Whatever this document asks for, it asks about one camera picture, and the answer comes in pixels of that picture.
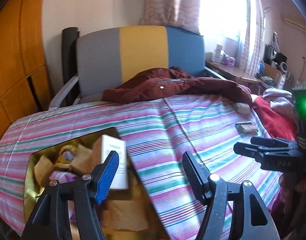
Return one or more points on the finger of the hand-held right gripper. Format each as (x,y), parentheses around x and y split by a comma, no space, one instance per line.
(255,151)
(267,141)

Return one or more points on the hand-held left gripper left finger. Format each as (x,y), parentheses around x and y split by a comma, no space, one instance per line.
(108,177)

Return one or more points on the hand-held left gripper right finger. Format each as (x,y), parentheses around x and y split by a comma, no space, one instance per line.
(193,175)

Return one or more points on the yellow sponge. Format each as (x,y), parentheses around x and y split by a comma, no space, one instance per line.
(44,170)
(128,212)
(88,155)

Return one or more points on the white box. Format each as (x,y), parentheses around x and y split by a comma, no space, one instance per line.
(115,147)

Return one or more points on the gold tin box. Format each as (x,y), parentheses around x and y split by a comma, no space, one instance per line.
(140,192)

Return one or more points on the purple cloth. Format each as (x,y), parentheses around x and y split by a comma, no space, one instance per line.
(61,176)

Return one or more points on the yellow plush toy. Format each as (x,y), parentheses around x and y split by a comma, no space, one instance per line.
(66,155)

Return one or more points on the person's right hand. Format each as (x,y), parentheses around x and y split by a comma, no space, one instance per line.
(287,187)

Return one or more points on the red cloth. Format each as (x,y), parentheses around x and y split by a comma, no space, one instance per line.
(270,115)

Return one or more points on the pink white striped cloth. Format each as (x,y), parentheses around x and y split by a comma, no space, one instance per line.
(277,97)

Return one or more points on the beige round object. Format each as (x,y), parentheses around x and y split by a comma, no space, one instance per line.
(243,108)

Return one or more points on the cardboard box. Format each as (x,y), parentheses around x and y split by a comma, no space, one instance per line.
(270,76)

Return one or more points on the striped blanket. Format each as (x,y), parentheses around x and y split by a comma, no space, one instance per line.
(168,120)

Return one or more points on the black stereo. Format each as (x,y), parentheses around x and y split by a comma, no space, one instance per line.
(275,57)

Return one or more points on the wooden desk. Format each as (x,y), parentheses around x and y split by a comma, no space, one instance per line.
(233,71)

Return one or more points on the purple carton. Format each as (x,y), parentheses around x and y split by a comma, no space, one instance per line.
(229,60)

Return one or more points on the maroon jacket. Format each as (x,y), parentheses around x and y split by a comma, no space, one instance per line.
(168,82)

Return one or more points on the striped pink curtain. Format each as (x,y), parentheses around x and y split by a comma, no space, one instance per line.
(252,30)

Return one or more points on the grey yellow blue armchair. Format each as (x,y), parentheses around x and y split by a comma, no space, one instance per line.
(98,60)

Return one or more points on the black rolled mat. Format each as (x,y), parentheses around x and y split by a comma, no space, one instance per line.
(69,55)

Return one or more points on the bright window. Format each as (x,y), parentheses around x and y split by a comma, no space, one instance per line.
(223,10)

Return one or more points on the wooden wardrobe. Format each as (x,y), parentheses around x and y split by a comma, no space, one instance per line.
(15,55)

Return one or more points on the pink patterned curtain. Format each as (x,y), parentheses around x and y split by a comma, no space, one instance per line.
(168,2)

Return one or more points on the wall air conditioner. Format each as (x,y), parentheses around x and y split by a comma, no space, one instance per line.
(296,25)

